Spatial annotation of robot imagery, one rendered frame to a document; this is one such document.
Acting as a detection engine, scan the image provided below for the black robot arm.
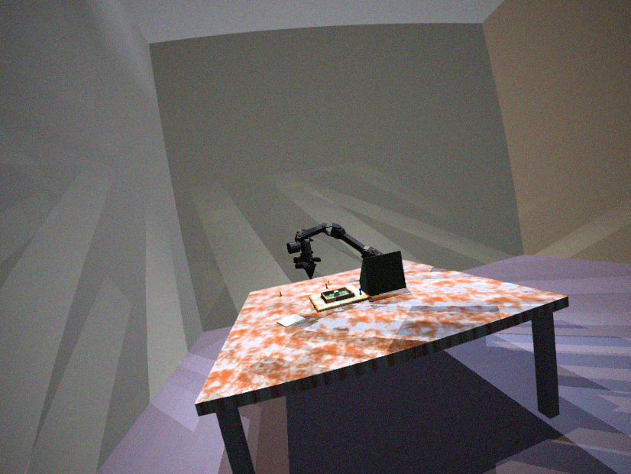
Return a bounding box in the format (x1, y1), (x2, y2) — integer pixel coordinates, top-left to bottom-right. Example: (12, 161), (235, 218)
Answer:
(286, 222), (382, 258)

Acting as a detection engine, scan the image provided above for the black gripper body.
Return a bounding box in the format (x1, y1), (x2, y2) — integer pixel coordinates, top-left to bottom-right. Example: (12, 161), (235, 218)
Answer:
(295, 250), (321, 269)

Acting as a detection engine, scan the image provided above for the white square block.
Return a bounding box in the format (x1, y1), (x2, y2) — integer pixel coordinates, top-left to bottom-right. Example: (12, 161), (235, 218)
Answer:
(277, 314), (305, 328)

